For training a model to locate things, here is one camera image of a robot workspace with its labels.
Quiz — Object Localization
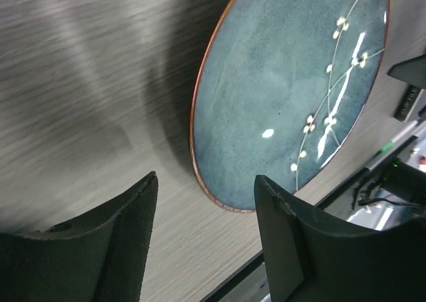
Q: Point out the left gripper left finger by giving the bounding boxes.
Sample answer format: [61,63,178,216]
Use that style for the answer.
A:
[1,172,158,301]

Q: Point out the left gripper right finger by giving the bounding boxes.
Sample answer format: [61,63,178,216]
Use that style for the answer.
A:
[254,176,425,301]

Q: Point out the dark blue-grey plate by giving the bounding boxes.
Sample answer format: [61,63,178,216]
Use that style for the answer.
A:
[190,0,390,212]

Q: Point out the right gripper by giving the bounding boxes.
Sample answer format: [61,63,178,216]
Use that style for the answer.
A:
[351,54,426,208]

